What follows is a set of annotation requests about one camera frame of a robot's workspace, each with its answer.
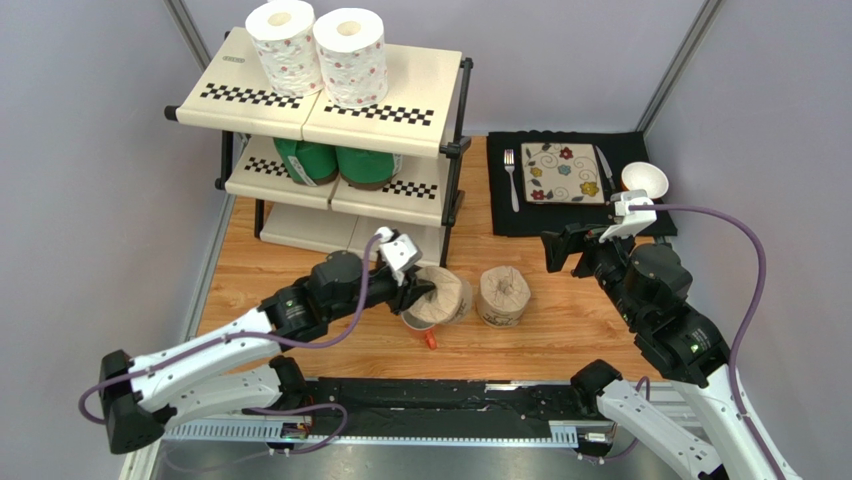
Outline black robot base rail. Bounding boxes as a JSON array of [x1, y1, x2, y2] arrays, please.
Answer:
[[299, 378, 608, 439]]

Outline orange white bowl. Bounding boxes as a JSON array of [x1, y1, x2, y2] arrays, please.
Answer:
[[621, 162, 670, 200]]

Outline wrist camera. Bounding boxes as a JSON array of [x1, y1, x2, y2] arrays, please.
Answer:
[[598, 190, 657, 243], [375, 226, 423, 286]]

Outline plain white paper towel roll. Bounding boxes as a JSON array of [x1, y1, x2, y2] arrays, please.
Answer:
[[245, 1, 324, 97]]

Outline brown roll front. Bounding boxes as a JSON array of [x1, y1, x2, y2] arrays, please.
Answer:
[[405, 266, 473, 325]]

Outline green roll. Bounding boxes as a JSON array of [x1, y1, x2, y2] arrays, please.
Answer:
[[273, 138, 339, 187], [335, 146, 403, 191]]

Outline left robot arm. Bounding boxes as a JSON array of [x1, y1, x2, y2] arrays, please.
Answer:
[[98, 251, 436, 454]]

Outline floral square plate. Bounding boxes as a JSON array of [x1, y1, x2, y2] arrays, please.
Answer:
[[521, 142, 605, 206]]

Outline cream three-tier shelf rack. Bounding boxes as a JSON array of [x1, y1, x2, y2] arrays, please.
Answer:
[[164, 27, 473, 266]]

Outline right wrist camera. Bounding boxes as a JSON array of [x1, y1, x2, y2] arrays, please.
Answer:
[[598, 190, 657, 243]]

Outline orange white mug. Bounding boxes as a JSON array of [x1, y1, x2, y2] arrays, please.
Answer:
[[400, 312, 438, 350]]

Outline green roll front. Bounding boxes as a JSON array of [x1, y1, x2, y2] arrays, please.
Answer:
[[335, 146, 403, 191]]

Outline brown roll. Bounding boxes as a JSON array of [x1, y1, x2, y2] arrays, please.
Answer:
[[476, 265, 531, 328], [405, 266, 473, 325]]

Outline floral white paper towel roll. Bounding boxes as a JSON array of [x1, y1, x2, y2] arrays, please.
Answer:
[[313, 8, 389, 108]]

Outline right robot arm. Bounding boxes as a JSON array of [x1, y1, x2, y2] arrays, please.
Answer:
[[541, 225, 798, 479]]

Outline black handled knife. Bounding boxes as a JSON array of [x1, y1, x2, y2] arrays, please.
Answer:
[[594, 145, 618, 193]]

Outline black placemat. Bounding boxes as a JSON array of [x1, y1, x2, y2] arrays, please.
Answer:
[[486, 130, 650, 237]]

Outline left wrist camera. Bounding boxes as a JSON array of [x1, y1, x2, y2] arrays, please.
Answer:
[[375, 226, 423, 286]]

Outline silver fork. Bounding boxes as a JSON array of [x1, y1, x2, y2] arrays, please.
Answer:
[[503, 149, 520, 213]]

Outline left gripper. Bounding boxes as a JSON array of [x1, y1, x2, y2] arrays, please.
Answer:
[[327, 264, 436, 322]]

